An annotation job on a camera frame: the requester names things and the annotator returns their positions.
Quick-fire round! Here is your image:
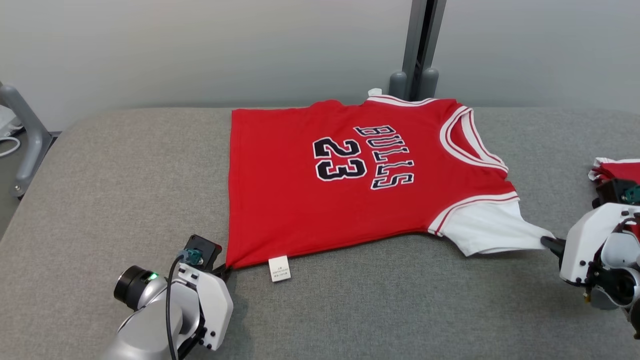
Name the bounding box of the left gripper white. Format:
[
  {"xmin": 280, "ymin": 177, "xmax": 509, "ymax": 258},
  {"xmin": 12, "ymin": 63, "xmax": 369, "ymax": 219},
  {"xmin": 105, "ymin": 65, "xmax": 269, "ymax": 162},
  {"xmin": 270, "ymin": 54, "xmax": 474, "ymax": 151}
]
[{"xmin": 176, "ymin": 262, "xmax": 235, "ymax": 352}]

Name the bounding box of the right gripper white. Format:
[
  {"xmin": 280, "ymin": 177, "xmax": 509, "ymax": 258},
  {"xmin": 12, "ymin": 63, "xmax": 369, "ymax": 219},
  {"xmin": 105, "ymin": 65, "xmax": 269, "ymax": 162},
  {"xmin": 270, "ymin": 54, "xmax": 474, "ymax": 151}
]
[{"xmin": 540, "ymin": 202, "xmax": 640, "ymax": 287}]

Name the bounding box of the red shorts white stripe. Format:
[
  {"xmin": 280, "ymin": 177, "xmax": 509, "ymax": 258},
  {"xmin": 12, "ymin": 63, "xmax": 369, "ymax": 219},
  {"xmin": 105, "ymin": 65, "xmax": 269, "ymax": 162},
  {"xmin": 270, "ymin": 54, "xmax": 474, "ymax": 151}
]
[{"xmin": 588, "ymin": 157, "xmax": 640, "ymax": 185}]

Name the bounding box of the red Bulls basketball jersey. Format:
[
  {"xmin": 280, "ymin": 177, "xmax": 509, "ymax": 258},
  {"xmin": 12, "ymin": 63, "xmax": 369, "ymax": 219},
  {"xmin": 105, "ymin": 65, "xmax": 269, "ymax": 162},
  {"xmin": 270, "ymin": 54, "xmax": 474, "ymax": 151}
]
[{"xmin": 225, "ymin": 88, "xmax": 557, "ymax": 283}]

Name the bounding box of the grey metal furniture leg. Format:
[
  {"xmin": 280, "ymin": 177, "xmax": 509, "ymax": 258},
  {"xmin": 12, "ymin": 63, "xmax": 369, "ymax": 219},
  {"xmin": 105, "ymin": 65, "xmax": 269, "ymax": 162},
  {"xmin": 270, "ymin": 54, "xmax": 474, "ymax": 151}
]
[{"xmin": 0, "ymin": 81, "xmax": 54, "ymax": 199}]

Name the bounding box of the white power strip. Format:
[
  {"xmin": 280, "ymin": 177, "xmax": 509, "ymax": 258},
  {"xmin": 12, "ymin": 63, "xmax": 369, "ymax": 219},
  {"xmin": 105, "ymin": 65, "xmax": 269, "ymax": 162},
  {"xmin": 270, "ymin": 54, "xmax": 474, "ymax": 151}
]
[{"xmin": 0, "ymin": 105, "xmax": 25, "ymax": 138}]

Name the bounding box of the white power cable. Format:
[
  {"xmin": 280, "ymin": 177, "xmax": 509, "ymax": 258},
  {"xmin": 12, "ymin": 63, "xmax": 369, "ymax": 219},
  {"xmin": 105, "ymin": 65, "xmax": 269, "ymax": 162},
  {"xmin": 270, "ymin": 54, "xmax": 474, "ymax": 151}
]
[{"xmin": 0, "ymin": 135, "xmax": 22, "ymax": 159}]

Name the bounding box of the grey partition post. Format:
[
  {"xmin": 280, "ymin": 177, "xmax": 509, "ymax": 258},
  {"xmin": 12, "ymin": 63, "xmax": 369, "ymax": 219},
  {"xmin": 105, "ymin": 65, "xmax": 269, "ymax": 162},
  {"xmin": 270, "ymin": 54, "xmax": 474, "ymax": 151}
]
[{"xmin": 388, "ymin": 0, "xmax": 448, "ymax": 102}]

